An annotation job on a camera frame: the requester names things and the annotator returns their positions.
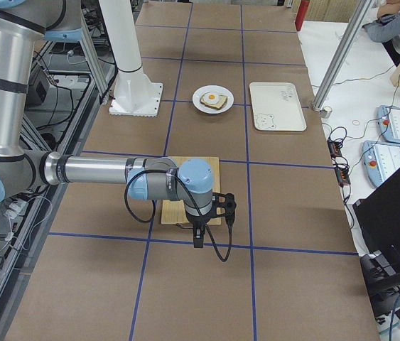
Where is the red cylinder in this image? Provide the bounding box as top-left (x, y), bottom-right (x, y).
top-left (295, 0), bottom-right (310, 31)

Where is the white pedestal column base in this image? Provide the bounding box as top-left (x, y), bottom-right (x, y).
top-left (99, 0), bottom-right (163, 117)

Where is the bread slice under egg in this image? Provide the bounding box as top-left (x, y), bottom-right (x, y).
top-left (200, 92), bottom-right (228, 110)

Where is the black usb hub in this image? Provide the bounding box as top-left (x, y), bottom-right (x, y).
top-left (327, 139), bottom-right (342, 158)

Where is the fried egg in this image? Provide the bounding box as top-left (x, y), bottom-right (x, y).
top-left (202, 92), bottom-right (220, 103)

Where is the aluminium frame post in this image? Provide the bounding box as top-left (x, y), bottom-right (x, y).
top-left (311, 0), bottom-right (372, 113)

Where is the wooden cutting board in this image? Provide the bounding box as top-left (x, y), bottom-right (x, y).
top-left (161, 156), bottom-right (220, 224)

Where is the seated person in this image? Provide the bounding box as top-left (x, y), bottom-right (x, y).
top-left (362, 0), bottom-right (400, 65)

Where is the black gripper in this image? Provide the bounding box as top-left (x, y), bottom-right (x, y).
top-left (189, 215), bottom-right (207, 248)

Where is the small metal cylinder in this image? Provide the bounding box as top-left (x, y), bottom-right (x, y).
top-left (320, 106), bottom-right (333, 119)

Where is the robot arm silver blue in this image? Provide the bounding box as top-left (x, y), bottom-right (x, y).
top-left (0, 1), bottom-right (221, 247)

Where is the white round plate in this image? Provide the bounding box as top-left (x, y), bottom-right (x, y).
top-left (192, 85), bottom-right (234, 114)

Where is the cream bear tray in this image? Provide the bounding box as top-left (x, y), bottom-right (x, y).
top-left (249, 82), bottom-right (307, 132)

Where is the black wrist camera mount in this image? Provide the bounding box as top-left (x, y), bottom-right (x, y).
top-left (209, 192), bottom-right (237, 227)

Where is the black laptop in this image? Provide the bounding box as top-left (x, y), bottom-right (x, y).
top-left (353, 168), bottom-right (400, 256)

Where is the lower blue teach pendant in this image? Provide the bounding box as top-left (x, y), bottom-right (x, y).
top-left (362, 140), bottom-right (400, 188)

